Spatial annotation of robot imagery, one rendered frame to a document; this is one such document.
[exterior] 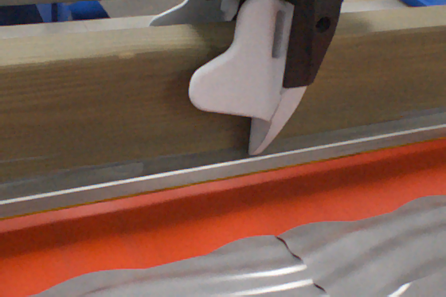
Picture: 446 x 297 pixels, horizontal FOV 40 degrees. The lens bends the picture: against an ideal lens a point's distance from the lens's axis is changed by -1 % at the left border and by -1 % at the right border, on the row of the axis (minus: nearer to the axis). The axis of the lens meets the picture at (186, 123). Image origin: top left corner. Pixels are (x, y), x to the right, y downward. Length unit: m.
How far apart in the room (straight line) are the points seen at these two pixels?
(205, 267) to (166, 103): 0.09
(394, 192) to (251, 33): 0.17
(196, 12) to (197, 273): 0.14
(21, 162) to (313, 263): 0.16
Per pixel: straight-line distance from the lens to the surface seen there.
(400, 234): 0.37
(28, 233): 0.34
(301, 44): 0.29
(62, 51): 0.28
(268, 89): 0.30
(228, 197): 0.37
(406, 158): 0.45
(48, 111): 0.29
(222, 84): 0.29
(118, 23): 0.48
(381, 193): 0.40
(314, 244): 0.34
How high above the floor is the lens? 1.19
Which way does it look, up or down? 33 degrees down
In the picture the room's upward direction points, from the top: 7 degrees clockwise
